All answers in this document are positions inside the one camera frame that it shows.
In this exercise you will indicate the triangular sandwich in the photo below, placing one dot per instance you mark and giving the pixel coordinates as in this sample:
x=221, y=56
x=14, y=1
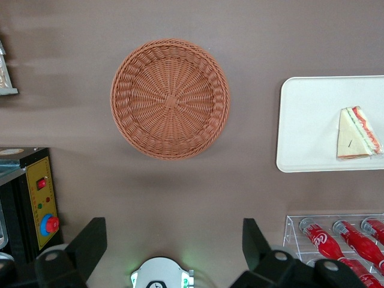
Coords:
x=351, y=135

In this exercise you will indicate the red cola bottle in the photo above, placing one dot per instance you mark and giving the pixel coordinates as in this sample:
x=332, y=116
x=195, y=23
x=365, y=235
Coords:
x=376, y=229
x=360, y=244
x=363, y=274
x=321, y=240

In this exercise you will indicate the grey snack tray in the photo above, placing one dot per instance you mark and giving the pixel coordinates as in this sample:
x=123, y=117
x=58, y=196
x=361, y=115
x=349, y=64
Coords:
x=9, y=90

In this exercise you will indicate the brown round wicker basket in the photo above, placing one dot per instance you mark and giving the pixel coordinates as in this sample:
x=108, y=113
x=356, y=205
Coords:
x=171, y=99

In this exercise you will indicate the red emergency stop button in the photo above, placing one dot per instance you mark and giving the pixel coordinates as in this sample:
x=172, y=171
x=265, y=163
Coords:
x=50, y=225

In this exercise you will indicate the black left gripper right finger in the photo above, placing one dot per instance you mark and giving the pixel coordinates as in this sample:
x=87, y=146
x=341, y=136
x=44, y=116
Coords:
x=258, y=252

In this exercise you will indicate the clear acrylic bottle rack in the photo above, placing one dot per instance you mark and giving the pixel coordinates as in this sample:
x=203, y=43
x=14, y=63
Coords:
x=292, y=237

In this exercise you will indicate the black food warmer machine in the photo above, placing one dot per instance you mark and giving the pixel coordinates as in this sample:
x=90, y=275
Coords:
x=33, y=195

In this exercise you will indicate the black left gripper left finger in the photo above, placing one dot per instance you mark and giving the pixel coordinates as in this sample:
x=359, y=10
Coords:
x=87, y=249

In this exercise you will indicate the cream plastic tray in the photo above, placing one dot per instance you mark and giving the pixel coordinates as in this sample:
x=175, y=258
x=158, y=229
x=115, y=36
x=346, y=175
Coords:
x=309, y=120

